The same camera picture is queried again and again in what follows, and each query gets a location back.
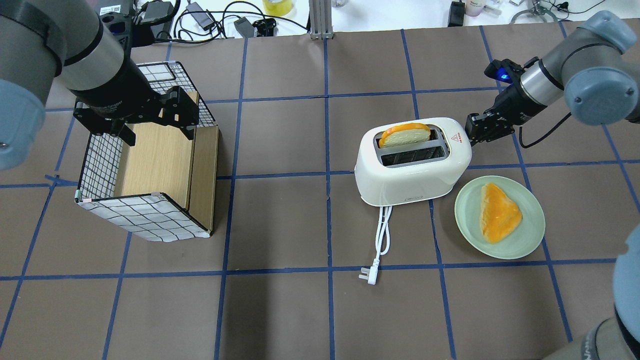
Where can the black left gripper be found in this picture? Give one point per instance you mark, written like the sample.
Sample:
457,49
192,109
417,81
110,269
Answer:
116,96

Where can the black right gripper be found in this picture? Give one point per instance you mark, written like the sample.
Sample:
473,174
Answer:
510,103

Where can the white two-slot toaster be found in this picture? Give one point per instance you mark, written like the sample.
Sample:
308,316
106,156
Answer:
405,174

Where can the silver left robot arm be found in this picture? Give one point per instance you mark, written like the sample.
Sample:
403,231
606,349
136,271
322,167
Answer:
90,52

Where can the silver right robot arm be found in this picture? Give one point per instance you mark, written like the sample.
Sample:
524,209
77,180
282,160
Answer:
599,88

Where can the yellow toast slice in toaster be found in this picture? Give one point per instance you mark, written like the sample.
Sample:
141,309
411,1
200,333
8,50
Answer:
404,134

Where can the wooden box with grid cloth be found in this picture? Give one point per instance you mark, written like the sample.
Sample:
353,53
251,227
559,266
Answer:
162,188

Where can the yellow toast slice on plate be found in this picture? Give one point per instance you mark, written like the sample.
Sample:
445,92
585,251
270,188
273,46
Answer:
500,216

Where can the black power adapter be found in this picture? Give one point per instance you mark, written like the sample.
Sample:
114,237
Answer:
457,13

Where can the white jar purple base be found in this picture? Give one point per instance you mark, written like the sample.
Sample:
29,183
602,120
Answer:
473,8

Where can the black adapter on desk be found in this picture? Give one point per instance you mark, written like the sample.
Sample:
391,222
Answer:
203,19

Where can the green round plate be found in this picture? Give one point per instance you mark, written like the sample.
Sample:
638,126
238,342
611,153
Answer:
523,241

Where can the yellow tape roll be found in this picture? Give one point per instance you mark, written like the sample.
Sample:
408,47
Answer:
278,8

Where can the aluminium frame post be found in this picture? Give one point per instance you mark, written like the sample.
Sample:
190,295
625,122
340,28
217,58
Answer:
320,17

